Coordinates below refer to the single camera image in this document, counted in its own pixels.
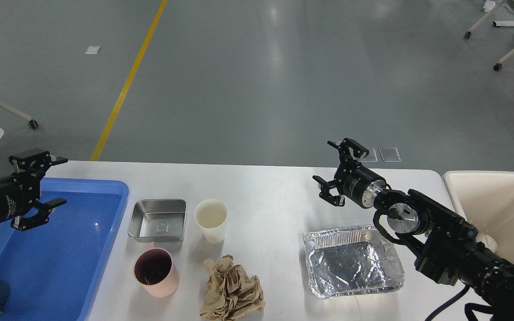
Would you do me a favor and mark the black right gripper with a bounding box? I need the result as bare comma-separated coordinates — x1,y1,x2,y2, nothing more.
313,138,387,209

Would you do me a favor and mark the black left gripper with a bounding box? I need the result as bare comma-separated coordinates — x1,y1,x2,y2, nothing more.
0,149,69,231

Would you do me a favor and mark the stainless steel rectangular dish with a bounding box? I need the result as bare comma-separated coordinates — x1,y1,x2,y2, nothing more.
127,199,187,243

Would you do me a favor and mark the pink ribbed mug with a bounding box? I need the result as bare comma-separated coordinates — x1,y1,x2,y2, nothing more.
133,242,179,297

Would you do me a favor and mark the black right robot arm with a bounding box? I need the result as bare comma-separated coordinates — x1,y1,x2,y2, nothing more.
313,138,514,321

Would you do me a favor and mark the clear floor plate left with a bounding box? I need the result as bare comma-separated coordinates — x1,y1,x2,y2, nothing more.
362,148,379,163

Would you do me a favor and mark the clear floor plate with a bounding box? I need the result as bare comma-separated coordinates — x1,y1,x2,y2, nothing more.
362,148,379,163
378,147,402,162

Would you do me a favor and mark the clear floor plate right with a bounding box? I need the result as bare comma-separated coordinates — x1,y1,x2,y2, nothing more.
378,147,402,162

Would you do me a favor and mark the blue plastic tray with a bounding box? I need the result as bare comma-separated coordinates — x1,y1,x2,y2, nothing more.
0,177,130,321

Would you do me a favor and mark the aluminium foil tray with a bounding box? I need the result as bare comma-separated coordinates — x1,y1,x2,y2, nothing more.
302,224,405,299

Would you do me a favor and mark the white paper cup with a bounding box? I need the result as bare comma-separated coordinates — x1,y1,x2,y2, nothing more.
194,199,228,244

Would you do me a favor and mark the crumpled white cup in bin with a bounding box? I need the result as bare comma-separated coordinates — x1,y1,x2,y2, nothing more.
476,233,498,254

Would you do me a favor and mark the white floor marker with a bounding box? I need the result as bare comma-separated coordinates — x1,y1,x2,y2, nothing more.
84,45,102,55

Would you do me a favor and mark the beige plastic bin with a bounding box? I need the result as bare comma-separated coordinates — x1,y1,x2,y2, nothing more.
443,170,514,264

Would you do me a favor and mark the crumpled brown paper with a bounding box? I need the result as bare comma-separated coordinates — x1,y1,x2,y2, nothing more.
199,255,266,321

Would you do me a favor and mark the white chair base right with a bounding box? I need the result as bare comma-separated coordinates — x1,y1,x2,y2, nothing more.
464,0,514,72

